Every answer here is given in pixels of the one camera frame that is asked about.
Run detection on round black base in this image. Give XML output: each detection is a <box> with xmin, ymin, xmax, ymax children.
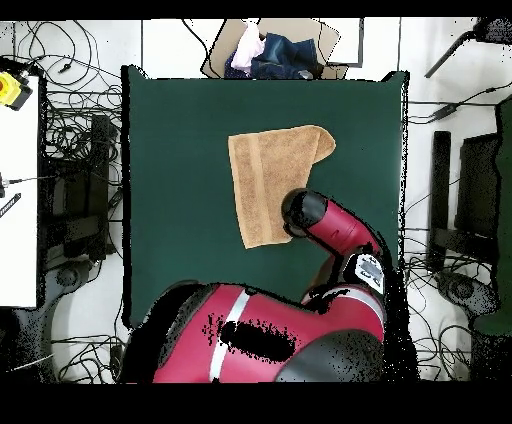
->
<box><xmin>53</xmin><ymin>261</ymin><xmax>83</xmax><ymax>290</ymax></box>
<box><xmin>434</xmin><ymin>270</ymin><xmax>502</xmax><ymax>323</ymax></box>

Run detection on black cable tangle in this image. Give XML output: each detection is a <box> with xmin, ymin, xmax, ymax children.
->
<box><xmin>51</xmin><ymin>334</ymin><xmax>129</xmax><ymax>384</ymax></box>
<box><xmin>13</xmin><ymin>19</ymin><xmax>123</xmax><ymax>165</ymax></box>
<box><xmin>401</xmin><ymin>227</ymin><xmax>481</xmax><ymax>382</ymax></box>

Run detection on black striped tool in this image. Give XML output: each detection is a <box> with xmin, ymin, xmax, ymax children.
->
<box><xmin>0</xmin><ymin>192</ymin><xmax>23</xmax><ymax>220</ymax></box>

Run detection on black power strip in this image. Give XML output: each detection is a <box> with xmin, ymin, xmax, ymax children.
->
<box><xmin>108</xmin><ymin>343</ymin><xmax>123</xmax><ymax>373</ymax></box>

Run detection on black power adapter cable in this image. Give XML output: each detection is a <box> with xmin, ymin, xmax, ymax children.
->
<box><xmin>406</xmin><ymin>81</ymin><xmax>512</xmax><ymax>124</ymax></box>

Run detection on tan terry towel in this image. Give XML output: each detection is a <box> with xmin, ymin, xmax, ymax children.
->
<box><xmin>227</xmin><ymin>124</ymin><xmax>338</xmax><ymax>250</ymax></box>

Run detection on blue jeans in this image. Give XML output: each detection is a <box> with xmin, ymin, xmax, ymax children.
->
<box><xmin>250</xmin><ymin>32</ymin><xmax>325</xmax><ymax>80</ymax></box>

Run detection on white side table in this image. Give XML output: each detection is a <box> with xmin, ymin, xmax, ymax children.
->
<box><xmin>0</xmin><ymin>74</ymin><xmax>40</xmax><ymax>309</ymax></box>

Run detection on cardboard box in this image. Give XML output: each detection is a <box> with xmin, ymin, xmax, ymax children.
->
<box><xmin>199</xmin><ymin>17</ymin><xmax>350</xmax><ymax>80</ymax></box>

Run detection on black metal stand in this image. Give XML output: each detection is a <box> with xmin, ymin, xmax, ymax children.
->
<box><xmin>426</xmin><ymin>130</ymin><xmax>501</xmax><ymax>274</ymax></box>
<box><xmin>39</xmin><ymin>113</ymin><xmax>123</xmax><ymax>263</ymax></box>

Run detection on yellow emergency stop button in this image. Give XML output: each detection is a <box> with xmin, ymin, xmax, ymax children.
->
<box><xmin>0</xmin><ymin>70</ymin><xmax>34</xmax><ymax>112</ymax></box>

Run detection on pale pink garment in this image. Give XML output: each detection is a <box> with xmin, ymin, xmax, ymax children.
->
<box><xmin>230</xmin><ymin>21</ymin><xmax>268</xmax><ymax>75</ymax></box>

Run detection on dark green table cloth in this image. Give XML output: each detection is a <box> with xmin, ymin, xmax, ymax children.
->
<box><xmin>120</xmin><ymin>64</ymin><xmax>410</xmax><ymax>330</ymax></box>

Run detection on black tripod stand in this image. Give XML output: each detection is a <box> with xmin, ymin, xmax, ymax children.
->
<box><xmin>423</xmin><ymin>16</ymin><xmax>512</xmax><ymax>80</ymax></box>

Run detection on purple dotted garment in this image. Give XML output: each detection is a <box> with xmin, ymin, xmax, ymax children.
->
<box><xmin>223</xmin><ymin>51</ymin><xmax>254</xmax><ymax>80</ymax></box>

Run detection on green cloth-covered table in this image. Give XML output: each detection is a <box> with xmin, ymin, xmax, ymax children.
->
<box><xmin>471</xmin><ymin>94</ymin><xmax>512</xmax><ymax>336</ymax></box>

